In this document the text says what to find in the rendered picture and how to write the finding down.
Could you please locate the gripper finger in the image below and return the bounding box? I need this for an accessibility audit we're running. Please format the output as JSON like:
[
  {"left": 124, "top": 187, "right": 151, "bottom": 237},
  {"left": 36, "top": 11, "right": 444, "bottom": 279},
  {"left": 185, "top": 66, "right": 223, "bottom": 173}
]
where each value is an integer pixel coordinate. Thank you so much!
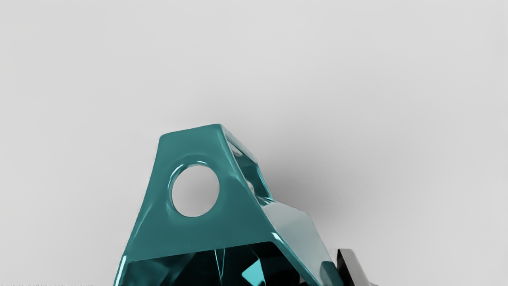
[{"left": 337, "top": 249, "right": 379, "bottom": 286}]

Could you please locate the teal faceted mug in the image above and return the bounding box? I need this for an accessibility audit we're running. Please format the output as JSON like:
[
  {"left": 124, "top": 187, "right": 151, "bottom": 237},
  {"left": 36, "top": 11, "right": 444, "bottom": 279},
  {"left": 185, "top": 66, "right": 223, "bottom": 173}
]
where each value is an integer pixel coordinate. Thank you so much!
[{"left": 114, "top": 124, "right": 342, "bottom": 286}]

